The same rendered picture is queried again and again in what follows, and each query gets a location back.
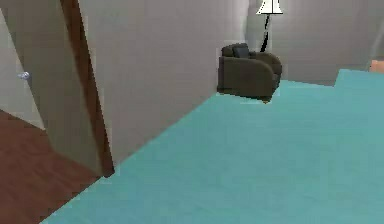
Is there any dark brown armchair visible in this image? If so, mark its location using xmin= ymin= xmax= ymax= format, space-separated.
xmin=216 ymin=42 xmax=283 ymax=103

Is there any dark grey cushion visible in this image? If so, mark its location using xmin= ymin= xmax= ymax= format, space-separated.
xmin=232 ymin=44 xmax=251 ymax=60

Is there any white shade floor lamp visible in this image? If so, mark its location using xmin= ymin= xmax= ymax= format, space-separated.
xmin=255 ymin=0 xmax=284 ymax=54

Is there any beige room door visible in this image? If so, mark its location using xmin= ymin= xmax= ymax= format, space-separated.
xmin=0 ymin=0 xmax=116 ymax=178

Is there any orange box shape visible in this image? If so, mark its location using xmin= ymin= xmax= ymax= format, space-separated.
xmin=369 ymin=59 xmax=384 ymax=74

